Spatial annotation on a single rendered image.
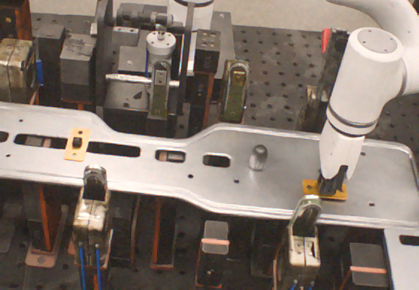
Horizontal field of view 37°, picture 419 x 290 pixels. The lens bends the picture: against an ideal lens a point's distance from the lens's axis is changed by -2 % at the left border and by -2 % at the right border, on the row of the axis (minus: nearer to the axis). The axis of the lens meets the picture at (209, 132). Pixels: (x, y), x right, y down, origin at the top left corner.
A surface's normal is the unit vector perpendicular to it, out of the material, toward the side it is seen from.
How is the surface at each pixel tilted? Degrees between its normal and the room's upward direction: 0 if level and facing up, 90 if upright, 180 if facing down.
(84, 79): 90
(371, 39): 2
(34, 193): 90
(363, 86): 90
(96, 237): 90
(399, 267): 0
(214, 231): 0
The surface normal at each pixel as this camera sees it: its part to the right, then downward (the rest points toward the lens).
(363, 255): 0.11, -0.71
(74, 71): -0.05, 0.70
